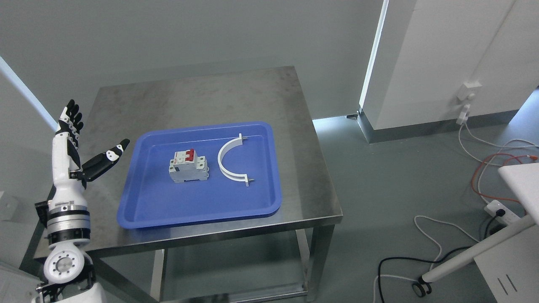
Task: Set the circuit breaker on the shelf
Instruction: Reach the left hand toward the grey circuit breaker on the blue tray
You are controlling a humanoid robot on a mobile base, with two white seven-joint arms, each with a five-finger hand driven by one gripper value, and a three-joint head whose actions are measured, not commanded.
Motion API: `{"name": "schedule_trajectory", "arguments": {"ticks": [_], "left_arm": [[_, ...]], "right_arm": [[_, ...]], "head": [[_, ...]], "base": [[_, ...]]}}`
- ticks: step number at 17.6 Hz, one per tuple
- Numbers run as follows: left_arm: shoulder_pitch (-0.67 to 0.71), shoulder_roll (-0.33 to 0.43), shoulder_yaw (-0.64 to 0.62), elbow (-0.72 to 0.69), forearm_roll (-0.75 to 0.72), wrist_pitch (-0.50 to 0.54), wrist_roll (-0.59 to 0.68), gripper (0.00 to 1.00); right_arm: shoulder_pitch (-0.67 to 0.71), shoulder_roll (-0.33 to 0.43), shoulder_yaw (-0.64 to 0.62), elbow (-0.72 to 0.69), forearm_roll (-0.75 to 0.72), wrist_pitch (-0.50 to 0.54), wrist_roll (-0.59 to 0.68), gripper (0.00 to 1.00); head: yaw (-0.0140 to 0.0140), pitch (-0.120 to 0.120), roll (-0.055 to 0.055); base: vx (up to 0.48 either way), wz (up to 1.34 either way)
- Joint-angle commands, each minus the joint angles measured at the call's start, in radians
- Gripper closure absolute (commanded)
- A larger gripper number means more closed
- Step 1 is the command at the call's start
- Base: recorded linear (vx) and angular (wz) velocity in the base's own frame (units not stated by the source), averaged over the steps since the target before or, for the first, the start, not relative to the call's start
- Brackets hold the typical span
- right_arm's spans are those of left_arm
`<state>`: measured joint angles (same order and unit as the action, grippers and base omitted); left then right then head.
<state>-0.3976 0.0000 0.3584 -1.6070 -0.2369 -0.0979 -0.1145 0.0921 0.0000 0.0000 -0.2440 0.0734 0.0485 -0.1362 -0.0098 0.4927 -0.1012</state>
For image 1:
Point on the white red circuit breaker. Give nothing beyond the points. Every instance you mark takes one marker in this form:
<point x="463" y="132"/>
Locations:
<point x="186" y="166"/>

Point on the white curved pipe clamp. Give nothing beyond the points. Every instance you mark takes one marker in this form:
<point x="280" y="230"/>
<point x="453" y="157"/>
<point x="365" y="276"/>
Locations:
<point x="229" y="162"/>

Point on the white power strip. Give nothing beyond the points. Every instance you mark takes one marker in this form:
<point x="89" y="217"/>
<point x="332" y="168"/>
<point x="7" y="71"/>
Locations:
<point x="503" y="215"/>

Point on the blue plastic tray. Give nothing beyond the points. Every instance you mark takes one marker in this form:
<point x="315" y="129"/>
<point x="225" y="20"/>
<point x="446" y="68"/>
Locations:
<point x="151" y="198"/>

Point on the white wall socket with plug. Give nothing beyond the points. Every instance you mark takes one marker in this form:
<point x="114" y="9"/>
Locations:
<point x="466" y="94"/>

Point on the white robot forearm with rings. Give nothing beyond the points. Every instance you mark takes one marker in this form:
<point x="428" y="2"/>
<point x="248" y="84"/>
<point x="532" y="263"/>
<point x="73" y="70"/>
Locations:
<point x="70" y="276"/>

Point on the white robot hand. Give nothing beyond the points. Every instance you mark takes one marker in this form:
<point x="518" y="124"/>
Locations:
<point x="67" y="134"/>

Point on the white rolling desk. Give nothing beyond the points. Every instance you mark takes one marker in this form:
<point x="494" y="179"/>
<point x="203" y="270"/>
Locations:
<point x="508" y="259"/>

